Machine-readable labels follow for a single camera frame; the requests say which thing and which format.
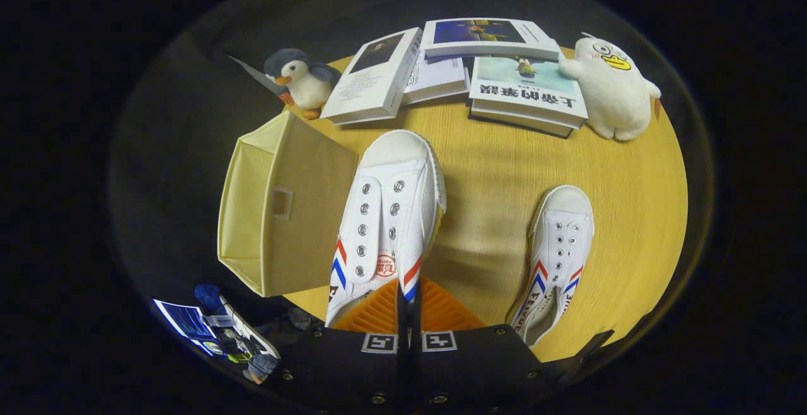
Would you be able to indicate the beige fabric storage box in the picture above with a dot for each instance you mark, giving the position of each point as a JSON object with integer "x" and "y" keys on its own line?
{"x": 302, "y": 213}

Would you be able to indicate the pale teal cover book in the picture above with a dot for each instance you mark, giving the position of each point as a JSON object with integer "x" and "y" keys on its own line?
{"x": 526, "y": 90}

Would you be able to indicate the small blue object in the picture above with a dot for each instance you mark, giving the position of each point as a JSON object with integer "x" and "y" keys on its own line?
{"x": 208, "y": 297}

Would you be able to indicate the grey penguin plush toy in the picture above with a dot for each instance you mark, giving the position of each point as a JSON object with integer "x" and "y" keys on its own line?
{"x": 306, "y": 84}

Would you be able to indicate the white duck plush toy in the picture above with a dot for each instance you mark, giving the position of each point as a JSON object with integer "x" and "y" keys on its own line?
{"x": 615, "y": 93}

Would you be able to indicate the white canvas shoe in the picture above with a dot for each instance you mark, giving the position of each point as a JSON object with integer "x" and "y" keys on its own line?
{"x": 561, "y": 238}
{"x": 391, "y": 200}

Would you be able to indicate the computer screen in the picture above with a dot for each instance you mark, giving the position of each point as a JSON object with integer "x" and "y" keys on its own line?
{"x": 186, "y": 325}

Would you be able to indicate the white portrait cover book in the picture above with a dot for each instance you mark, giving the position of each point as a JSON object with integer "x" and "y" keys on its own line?
{"x": 372, "y": 81}

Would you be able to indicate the plain white book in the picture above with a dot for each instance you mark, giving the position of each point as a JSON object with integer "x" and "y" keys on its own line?
{"x": 435, "y": 77}

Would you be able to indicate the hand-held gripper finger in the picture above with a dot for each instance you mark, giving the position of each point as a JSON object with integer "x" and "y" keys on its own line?
{"x": 416, "y": 317}
{"x": 402, "y": 320}

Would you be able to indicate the blue picture cover book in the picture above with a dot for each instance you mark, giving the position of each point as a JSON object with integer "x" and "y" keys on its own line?
{"x": 485, "y": 33}

